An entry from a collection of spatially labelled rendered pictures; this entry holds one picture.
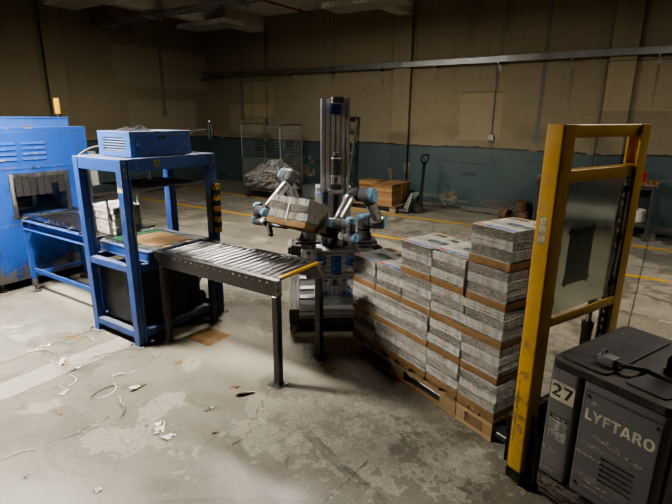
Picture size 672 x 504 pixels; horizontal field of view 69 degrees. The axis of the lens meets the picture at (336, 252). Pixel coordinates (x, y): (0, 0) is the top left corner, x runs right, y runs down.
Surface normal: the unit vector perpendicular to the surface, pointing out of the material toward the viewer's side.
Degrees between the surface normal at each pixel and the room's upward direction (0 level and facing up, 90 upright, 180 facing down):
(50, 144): 90
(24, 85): 90
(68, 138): 90
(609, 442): 90
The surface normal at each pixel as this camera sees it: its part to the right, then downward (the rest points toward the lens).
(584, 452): -0.84, 0.15
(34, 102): 0.83, 0.15
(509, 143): -0.56, 0.22
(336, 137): 0.07, 0.27
